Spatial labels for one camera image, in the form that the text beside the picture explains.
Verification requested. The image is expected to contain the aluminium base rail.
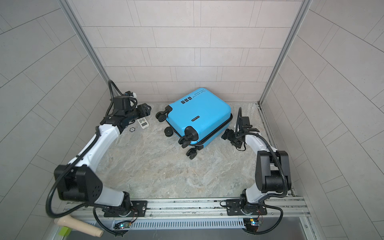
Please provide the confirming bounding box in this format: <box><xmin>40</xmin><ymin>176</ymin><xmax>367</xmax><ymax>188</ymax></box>
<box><xmin>70</xmin><ymin>196</ymin><xmax>311</xmax><ymax>223</ymax></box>

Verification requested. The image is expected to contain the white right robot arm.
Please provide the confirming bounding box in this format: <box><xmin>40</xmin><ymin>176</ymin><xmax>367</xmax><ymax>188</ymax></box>
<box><xmin>222</xmin><ymin>112</ymin><xmax>292</xmax><ymax>215</ymax></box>

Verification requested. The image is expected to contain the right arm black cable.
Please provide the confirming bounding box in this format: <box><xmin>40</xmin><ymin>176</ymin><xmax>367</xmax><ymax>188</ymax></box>
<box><xmin>233</xmin><ymin>107</ymin><xmax>289</xmax><ymax>235</ymax></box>

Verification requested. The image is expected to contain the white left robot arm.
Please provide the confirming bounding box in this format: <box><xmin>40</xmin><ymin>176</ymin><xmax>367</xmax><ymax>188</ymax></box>
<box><xmin>53</xmin><ymin>95</ymin><xmax>152</xmax><ymax>212</ymax></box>

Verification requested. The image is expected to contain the circuit board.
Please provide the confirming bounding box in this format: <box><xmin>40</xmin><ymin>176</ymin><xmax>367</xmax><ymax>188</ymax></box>
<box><xmin>243</xmin><ymin>218</ymin><xmax>261</xmax><ymax>233</ymax></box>
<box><xmin>114</xmin><ymin>221</ymin><xmax>132</xmax><ymax>230</ymax></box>

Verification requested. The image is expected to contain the blue suitcase black lining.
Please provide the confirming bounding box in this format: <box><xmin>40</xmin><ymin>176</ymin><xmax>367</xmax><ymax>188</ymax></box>
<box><xmin>156</xmin><ymin>88</ymin><xmax>233</xmax><ymax>160</ymax></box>

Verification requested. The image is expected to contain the aluminium corner post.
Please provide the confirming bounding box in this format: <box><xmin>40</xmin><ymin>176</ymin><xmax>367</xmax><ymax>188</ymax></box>
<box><xmin>57</xmin><ymin>0</ymin><xmax>123</xmax><ymax>106</ymax></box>
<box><xmin>259</xmin><ymin>0</ymin><xmax>312</xmax><ymax>106</ymax></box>

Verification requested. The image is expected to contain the beige handle tool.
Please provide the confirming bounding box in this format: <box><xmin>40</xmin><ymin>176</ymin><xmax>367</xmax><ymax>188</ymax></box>
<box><xmin>54</xmin><ymin>215</ymin><xmax>104</xmax><ymax>238</ymax></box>

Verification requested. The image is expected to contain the green sticky block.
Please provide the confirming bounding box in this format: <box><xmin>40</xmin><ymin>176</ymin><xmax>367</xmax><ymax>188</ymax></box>
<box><xmin>58</xmin><ymin>227</ymin><xmax>72</xmax><ymax>237</ymax></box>

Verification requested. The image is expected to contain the aluminium corner post left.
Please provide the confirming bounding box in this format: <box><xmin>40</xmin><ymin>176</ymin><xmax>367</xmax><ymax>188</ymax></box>
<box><xmin>57</xmin><ymin>0</ymin><xmax>123</xmax><ymax>106</ymax></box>

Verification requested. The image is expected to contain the aluminium corner post right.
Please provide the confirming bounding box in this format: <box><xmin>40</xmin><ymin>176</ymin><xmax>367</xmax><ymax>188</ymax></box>
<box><xmin>259</xmin><ymin>0</ymin><xmax>312</xmax><ymax>106</ymax></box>

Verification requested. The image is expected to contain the white remote with barcode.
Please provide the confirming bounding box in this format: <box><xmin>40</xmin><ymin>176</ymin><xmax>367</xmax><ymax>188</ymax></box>
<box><xmin>138</xmin><ymin>117</ymin><xmax>149</xmax><ymax>129</ymax></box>

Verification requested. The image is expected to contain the left circuit board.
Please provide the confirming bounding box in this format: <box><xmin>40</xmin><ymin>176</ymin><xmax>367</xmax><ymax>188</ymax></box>
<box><xmin>114</xmin><ymin>221</ymin><xmax>132</xmax><ymax>230</ymax></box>

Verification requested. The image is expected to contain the right circuit board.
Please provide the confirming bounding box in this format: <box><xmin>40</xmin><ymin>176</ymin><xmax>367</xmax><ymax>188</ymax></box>
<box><xmin>243</xmin><ymin>218</ymin><xmax>261</xmax><ymax>233</ymax></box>

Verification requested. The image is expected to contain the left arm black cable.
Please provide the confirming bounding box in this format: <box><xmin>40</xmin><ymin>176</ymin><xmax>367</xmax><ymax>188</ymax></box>
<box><xmin>44</xmin><ymin>79</ymin><xmax>139</xmax><ymax>238</ymax></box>

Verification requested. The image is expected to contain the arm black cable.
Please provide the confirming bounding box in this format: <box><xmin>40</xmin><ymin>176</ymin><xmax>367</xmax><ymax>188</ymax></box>
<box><xmin>44</xmin><ymin>79</ymin><xmax>139</xmax><ymax>238</ymax></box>
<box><xmin>233</xmin><ymin>107</ymin><xmax>289</xmax><ymax>235</ymax></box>

